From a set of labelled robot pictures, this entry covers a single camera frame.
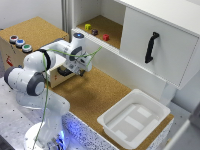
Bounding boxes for wooden drawer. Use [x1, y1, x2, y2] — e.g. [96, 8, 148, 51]
[45, 53, 77, 89]

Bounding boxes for black drawer handle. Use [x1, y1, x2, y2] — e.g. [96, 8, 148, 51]
[56, 65, 75, 77]

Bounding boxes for white sliding door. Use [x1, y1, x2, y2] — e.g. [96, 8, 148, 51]
[119, 6, 200, 90]

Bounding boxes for white cabinet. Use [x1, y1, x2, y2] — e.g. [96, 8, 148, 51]
[70, 0, 200, 105]

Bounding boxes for wooden drawer box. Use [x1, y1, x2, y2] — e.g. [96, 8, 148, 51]
[0, 16, 71, 73]

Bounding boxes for green button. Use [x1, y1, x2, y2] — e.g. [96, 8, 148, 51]
[21, 43, 33, 54]

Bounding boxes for black door handle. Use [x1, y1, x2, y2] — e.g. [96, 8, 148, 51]
[144, 31, 160, 65]

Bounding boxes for yellow block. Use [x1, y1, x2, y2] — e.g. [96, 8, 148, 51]
[84, 23, 93, 32]

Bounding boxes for purple block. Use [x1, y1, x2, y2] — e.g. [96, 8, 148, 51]
[91, 28, 99, 36]

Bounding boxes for white plastic box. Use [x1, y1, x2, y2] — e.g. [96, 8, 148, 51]
[96, 88, 172, 150]

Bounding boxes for blue button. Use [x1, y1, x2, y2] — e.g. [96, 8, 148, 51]
[15, 38, 26, 48]

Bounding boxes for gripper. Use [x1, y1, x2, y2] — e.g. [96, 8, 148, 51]
[67, 54, 93, 76]

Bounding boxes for green cable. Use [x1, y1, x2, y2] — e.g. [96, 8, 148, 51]
[32, 45, 103, 150]

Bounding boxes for red button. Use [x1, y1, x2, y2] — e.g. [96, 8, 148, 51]
[9, 34, 19, 45]

